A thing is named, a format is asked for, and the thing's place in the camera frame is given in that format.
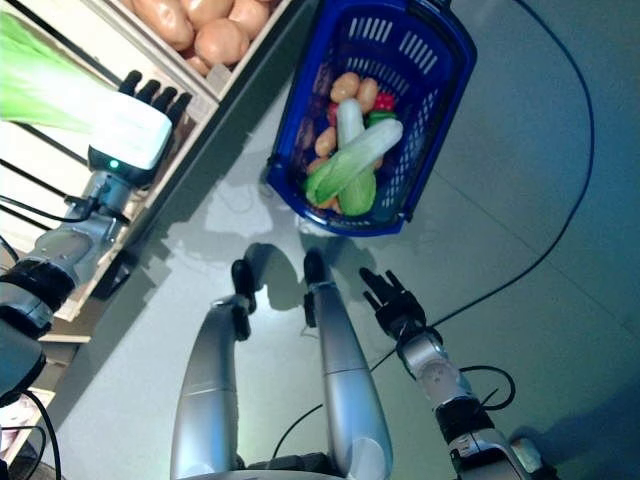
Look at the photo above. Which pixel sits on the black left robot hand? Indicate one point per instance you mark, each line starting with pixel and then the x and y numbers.
pixel 135 132

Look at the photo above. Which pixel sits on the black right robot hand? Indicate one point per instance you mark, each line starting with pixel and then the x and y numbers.
pixel 400 312

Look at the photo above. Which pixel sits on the napa cabbage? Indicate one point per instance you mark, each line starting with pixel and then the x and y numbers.
pixel 347 120
pixel 370 145
pixel 35 90

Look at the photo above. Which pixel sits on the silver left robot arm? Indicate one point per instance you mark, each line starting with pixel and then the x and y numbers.
pixel 65 245

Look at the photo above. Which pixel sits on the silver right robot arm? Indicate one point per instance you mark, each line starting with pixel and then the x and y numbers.
pixel 435 370

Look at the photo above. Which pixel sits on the blue plastic shopping basket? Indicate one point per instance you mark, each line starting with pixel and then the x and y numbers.
pixel 350 225

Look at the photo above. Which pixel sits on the silver right robot leg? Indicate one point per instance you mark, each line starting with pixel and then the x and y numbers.
pixel 345 375

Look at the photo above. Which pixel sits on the tan potato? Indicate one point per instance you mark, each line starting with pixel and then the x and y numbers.
pixel 221 42
pixel 316 164
pixel 197 65
pixel 250 10
pixel 326 141
pixel 205 7
pixel 368 92
pixel 162 20
pixel 345 86

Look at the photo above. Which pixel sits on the black right robot foot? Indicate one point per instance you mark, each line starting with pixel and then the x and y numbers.
pixel 314 270

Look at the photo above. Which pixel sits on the orange fruit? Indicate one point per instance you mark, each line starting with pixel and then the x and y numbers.
pixel 327 202

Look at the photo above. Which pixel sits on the dark robot pelvis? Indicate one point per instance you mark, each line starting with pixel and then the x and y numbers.
pixel 290 467

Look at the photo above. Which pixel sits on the green bell pepper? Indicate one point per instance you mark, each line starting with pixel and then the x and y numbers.
pixel 382 117

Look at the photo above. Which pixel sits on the red bell pepper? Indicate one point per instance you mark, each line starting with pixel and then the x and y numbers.
pixel 384 101

